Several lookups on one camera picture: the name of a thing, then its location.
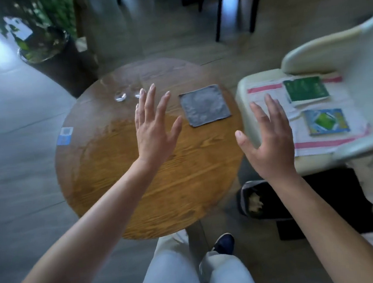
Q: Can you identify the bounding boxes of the light grey trousers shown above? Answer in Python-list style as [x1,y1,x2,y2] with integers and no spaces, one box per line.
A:
[126,223,260,283]

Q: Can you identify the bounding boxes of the black plant pot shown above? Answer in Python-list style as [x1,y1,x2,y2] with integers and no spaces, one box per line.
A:
[15,22,101,104]

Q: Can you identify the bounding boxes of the dark blue shoe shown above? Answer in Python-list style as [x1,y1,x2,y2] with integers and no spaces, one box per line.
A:
[210,232,237,257]

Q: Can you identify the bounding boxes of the person's right forearm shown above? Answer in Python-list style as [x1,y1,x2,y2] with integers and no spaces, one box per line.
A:
[266,164,373,283]

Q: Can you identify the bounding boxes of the black floor mat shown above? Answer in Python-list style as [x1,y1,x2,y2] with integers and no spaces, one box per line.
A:
[271,165,373,242]

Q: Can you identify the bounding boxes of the blue sticker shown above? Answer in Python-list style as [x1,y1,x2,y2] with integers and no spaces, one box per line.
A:
[55,126,75,146]

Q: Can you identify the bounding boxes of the person's right hand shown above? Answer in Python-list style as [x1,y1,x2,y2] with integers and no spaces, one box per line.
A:
[231,91,299,185]

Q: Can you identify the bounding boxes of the grey cleaning cloth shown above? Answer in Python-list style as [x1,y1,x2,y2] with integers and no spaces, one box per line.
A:
[177,83,233,129]

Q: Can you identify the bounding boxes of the black trash bin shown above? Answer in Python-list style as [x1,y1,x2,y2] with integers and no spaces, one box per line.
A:
[235,177,295,225]

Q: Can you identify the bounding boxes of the round wooden table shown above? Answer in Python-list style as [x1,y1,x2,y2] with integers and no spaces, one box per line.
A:
[46,50,254,248]

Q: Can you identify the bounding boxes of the white red-striped towel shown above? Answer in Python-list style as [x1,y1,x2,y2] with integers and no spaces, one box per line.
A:
[245,69,373,162]

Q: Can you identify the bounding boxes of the person's left forearm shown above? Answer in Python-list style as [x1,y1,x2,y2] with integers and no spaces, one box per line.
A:
[0,155,175,283]

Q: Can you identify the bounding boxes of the person's left hand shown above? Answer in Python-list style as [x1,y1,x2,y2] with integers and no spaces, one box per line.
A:
[131,81,188,171]

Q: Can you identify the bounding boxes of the green leafy plant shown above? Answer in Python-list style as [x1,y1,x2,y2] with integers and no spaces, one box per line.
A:
[0,0,80,66]

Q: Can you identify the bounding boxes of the green booklet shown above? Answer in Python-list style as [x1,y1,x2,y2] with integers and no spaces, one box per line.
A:
[282,74,331,108]

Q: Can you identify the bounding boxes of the blue green packet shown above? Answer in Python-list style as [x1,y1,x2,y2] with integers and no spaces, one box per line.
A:
[302,106,351,138]

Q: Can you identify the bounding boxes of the white armchair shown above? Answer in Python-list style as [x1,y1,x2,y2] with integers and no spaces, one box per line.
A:
[228,10,373,183]

